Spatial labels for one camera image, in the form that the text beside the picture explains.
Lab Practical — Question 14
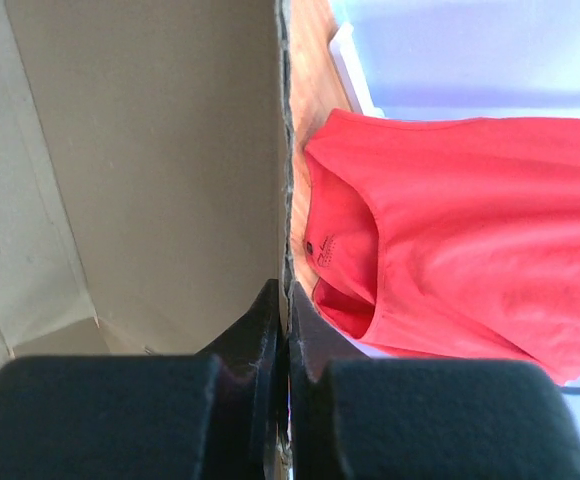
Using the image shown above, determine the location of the red cloth shirt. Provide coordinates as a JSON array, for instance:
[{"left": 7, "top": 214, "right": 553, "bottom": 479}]
[{"left": 304, "top": 110, "right": 580, "bottom": 384}]

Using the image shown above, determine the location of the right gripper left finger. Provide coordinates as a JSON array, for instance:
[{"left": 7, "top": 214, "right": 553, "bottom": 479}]
[{"left": 0, "top": 280, "right": 280, "bottom": 479}]

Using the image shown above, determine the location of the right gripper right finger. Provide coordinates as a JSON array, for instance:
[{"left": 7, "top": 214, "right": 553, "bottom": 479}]
[{"left": 288, "top": 287, "right": 580, "bottom": 479}]

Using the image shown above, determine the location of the brown cardboard box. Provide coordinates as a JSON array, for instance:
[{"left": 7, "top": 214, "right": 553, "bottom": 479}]
[{"left": 0, "top": 0, "right": 299, "bottom": 480}]

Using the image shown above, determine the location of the white clothes rack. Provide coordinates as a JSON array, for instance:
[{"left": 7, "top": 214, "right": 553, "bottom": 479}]
[{"left": 328, "top": 22, "right": 385, "bottom": 118}]

